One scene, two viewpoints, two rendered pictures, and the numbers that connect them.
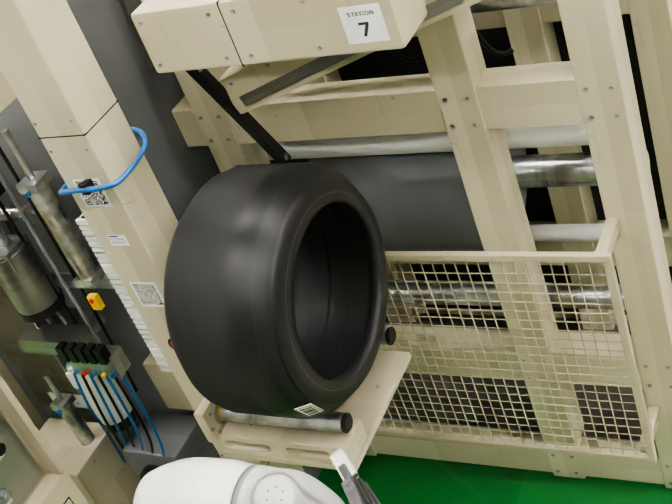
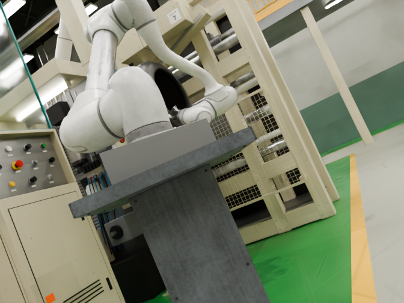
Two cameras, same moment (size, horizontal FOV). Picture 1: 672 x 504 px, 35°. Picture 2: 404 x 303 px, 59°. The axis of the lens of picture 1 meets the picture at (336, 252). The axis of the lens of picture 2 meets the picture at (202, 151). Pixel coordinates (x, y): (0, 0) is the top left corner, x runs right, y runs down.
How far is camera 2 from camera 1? 206 cm
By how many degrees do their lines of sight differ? 41
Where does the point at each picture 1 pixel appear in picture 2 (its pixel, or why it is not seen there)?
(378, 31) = (178, 16)
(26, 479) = (61, 180)
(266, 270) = (145, 67)
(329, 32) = (165, 23)
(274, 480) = not seen: outside the picture
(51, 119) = (86, 56)
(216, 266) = not seen: hidden behind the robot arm
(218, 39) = (136, 41)
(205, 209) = not seen: hidden behind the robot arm
